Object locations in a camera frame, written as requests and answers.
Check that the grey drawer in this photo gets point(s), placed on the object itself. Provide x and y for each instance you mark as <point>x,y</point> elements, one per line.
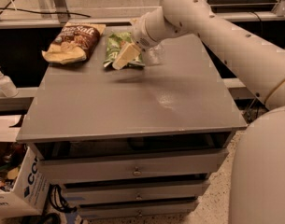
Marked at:
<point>133,166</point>
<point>136,192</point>
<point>139,209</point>

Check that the bottom grey drawer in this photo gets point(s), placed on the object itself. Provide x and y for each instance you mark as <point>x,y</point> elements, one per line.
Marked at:
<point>139,209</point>

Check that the metal rail frame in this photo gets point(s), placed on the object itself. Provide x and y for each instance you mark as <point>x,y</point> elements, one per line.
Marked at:
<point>86,17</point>

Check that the middle grey drawer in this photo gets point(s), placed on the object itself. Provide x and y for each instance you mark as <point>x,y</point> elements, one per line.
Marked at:
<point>136,192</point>

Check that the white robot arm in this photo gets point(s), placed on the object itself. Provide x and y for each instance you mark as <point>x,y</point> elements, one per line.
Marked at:
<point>257,194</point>

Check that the white pump dispenser bottle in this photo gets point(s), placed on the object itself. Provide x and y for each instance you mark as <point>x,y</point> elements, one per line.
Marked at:
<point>7,86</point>

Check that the clear plastic water bottle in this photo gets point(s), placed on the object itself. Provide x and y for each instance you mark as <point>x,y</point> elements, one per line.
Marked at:
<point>154,56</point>

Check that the white cardboard box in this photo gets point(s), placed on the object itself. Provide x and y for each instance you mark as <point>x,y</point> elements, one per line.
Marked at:
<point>23,189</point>

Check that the brown sea salt chip bag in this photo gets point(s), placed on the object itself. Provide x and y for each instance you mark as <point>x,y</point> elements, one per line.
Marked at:
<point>75,43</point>

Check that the green jalapeno chip bag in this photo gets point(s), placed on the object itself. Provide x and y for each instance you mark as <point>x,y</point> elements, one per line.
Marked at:
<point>114,44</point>

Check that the grey drawer cabinet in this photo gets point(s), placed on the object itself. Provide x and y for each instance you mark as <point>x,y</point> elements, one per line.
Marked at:
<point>88,111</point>

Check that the top grey drawer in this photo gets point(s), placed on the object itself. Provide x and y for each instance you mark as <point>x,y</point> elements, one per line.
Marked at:
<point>133,166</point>

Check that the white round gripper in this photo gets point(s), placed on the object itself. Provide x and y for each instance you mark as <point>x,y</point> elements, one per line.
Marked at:
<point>140,36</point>

